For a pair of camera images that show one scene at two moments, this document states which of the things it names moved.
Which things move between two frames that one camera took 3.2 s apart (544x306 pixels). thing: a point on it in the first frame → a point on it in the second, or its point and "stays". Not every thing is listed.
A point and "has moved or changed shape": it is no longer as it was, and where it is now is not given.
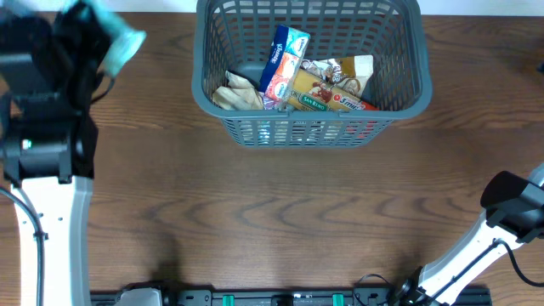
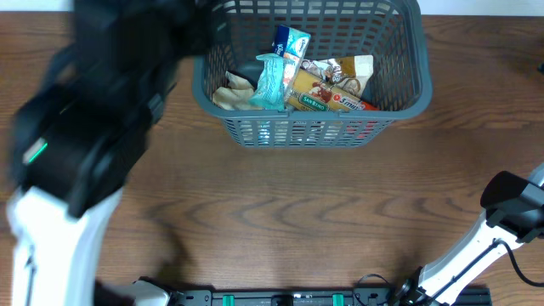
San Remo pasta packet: (309, 92) stays
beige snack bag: (240, 95) stays
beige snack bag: (328, 69) stays
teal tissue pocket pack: (125, 42) has moved or changed shape
